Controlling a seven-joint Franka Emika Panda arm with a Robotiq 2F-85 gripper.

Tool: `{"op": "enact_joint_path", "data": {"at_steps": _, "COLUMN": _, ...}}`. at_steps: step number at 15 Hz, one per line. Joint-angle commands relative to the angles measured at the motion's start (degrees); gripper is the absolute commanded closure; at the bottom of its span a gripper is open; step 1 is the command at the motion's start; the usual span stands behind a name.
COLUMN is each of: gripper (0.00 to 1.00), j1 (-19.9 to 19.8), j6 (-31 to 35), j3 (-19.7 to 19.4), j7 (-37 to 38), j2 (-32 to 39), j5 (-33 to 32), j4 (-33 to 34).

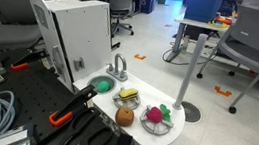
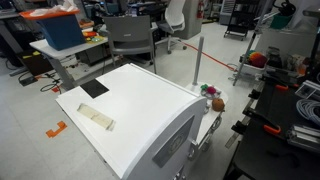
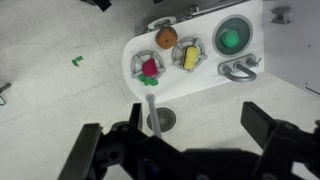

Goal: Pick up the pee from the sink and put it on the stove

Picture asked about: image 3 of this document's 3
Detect grey round toy sink basin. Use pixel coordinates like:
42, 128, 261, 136
211, 13, 254, 59

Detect grey metal pole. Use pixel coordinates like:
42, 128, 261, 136
144, 93, 164, 140

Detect grey toy stove burner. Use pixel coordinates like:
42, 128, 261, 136
171, 36, 209, 73
129, 49, 167, 80

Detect black object on floor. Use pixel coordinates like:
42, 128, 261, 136
79, 0, 113, 13

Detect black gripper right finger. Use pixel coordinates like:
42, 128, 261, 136
240, 101, 278, 152

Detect green plush pea pod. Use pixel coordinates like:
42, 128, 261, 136
220, 28, 241, 49

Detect grey cable end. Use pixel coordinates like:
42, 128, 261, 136
0, 82, 13, 107

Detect round metal floor drain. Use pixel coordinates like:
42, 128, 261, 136
145, 106, 178, 134

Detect red plush radish green leaves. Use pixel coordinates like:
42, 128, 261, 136
137, 57, 160, 87

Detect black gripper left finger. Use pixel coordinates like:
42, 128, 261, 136
57, 122, 105, 180

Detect green tape floor mark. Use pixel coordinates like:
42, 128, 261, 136
70, 55, 85, 68

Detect grey toy kitchen handle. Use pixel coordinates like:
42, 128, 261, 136
146, 16, 178, 32

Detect yellow plush corn toy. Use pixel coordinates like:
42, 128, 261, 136
182, 45, 200, 71

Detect white toy kitchen counter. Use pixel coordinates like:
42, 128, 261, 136
121, 0, 266, 105

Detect grey toy faucet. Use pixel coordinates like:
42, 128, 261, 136
217, 53, 263, 84

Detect grey bracket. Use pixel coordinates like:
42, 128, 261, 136
270, 6, 293, 25

